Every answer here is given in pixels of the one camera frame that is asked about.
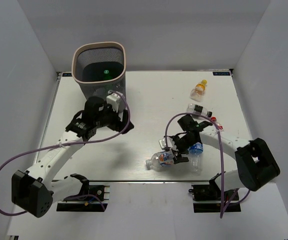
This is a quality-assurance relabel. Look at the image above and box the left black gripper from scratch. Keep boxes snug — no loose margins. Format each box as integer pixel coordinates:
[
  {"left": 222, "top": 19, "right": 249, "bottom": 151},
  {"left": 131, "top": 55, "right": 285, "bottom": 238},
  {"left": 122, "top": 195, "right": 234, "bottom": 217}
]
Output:
[{"left": 94, "top": 101, "right": 135, "bottom": 135}]

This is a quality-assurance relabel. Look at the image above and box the clear bottle orange blue label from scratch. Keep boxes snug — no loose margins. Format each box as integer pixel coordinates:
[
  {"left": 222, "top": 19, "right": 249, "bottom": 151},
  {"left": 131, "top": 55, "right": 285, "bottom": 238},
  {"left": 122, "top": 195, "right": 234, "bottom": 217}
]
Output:
[{"left": 145, "top": 148, "right": 175, "bottom": 171}]

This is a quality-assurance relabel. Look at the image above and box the green plastic bottle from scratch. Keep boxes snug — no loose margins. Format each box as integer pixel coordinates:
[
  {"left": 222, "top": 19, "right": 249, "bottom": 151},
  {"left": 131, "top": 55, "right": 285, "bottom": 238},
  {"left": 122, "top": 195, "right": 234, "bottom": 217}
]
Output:
[{"left": 102, "top": 69, "right": 114, "bottom": 81}]

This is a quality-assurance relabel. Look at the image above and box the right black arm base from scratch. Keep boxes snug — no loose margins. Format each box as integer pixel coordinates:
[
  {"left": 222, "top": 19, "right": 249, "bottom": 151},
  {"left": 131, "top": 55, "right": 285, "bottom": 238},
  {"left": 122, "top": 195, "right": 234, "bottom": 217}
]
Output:
[{"left": 188, "top": 182, "right": 241, "bottom": 214}]

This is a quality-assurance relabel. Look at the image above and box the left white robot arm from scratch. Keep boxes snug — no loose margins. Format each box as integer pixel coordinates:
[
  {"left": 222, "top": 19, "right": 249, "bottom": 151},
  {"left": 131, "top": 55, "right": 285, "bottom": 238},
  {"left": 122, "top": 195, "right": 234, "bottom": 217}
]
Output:
[{"left": 11, "top": 92, "right": 134, "bottom": 218}]

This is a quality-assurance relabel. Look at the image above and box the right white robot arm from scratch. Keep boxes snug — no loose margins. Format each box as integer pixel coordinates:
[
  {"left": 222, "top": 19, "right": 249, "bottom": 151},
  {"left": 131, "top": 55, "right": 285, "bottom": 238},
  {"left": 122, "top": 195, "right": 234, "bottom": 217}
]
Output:
[{"left": 172, "top": 114, "right": 281, "bottom": 200}]

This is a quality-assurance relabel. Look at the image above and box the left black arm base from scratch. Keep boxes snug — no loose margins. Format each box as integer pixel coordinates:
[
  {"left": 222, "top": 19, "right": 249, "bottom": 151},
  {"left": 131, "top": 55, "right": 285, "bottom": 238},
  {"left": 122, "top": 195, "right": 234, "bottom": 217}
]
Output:
[{"left": 56, "top": 183, "right": 110, "bottom": 213}]

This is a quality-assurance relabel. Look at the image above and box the grey mesh waste bin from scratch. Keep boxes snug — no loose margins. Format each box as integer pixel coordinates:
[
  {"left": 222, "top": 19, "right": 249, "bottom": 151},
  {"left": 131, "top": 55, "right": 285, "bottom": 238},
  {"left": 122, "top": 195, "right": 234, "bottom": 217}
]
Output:
[{"left": 71, "top": 41, "right": 126, "bottom": 99}]

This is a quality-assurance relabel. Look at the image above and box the clear bottle black label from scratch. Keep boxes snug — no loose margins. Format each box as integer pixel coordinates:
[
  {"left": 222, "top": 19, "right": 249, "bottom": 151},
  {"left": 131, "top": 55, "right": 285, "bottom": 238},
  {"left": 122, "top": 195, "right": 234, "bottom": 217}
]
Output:
[{"left": 186, "top": 103, "right": 213, "bottom": 118}]

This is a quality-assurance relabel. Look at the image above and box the clear bottle red label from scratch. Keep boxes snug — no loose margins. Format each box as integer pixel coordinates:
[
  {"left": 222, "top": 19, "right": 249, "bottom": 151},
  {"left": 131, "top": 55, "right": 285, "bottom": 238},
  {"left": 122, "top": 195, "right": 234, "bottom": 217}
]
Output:
[{"left": 210, "top": 116, "right": 224, "bottom": 132}]

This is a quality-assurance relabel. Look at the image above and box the small bottle yellow cap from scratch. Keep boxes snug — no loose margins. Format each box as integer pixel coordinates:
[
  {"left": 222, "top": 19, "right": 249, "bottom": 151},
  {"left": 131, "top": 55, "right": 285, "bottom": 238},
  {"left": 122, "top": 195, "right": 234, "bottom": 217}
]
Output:
[{"left": 190, "top": 79, "right": 208, "bottom": 102}]

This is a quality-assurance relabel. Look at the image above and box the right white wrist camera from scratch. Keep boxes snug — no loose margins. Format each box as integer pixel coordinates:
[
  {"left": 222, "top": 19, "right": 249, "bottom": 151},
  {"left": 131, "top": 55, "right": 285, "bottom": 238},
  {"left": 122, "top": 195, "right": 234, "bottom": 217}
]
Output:
[{"left": 158, "top": 136, "right": 173, "bottom": 150}]

